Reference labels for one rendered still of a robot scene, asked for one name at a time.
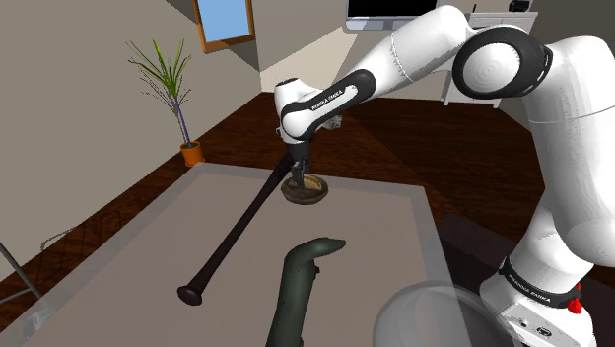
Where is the brown bowl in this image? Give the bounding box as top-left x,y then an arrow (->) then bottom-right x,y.
280,174 -> 331,206

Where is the black baseball bat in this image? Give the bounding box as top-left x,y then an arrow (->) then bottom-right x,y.
176,152 -> 294,308

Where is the potted plant in orange pot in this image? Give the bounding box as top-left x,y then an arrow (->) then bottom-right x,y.
125,37 -> 207,169

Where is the dark green curved figure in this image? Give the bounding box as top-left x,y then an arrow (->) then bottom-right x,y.
264,237 -> 348,347

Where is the wood-framed window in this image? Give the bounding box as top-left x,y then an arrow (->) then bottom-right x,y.
191,0 -> 257,54

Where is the black flat screen television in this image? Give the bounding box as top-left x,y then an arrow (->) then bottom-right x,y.
344,0 -> 442,34

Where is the clear glass bowl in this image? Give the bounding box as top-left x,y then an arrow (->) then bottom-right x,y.
372,280 -> 526,347

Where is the grey metal frame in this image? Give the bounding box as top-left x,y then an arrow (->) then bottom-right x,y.
0,242 -> 45,307

